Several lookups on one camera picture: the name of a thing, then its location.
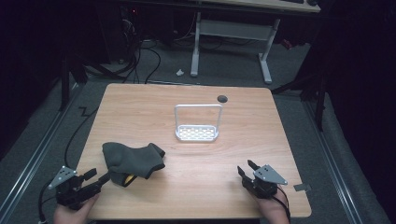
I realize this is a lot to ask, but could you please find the metal floor rail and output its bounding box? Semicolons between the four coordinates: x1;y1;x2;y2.
0;83;82;217
303;100;365;224

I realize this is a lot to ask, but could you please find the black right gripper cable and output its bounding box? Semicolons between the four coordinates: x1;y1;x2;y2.
274;185;292;224

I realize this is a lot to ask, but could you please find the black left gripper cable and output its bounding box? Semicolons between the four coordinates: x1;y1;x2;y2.
37;178;58;224

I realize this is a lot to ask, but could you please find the person's right hand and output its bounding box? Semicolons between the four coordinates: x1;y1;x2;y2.
248;188;291;224

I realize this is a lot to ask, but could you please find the desk with white legs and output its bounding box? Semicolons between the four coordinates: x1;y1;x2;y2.
118;0;322;86

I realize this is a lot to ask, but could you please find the bundle of black cables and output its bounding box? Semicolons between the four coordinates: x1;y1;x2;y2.
83;18;163;85

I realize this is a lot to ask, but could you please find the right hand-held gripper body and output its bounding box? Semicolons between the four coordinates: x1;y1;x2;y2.
242;163;289;200

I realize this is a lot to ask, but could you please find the white metal rack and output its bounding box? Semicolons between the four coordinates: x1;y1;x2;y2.
174;104;224;143

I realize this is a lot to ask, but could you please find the grey and yellow towel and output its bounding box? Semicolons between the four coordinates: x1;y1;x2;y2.
102;141;166;189

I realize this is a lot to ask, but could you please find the black cable on floor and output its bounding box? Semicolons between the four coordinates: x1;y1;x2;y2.
64;105;100;169

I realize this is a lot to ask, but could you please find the person's left hand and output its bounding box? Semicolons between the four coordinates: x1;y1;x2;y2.
53;192;101;224

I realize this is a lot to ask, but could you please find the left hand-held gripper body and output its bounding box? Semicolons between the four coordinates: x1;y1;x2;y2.
47;165;102;211

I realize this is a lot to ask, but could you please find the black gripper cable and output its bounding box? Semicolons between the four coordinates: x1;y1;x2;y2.
274;185;292;224
37;178;58;224

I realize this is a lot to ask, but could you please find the grey tape strip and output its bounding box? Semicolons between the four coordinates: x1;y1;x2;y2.
292;183;313;192

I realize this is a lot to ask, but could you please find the black metal stand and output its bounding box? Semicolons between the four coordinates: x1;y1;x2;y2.
270;69;329;133
58;51;89;112

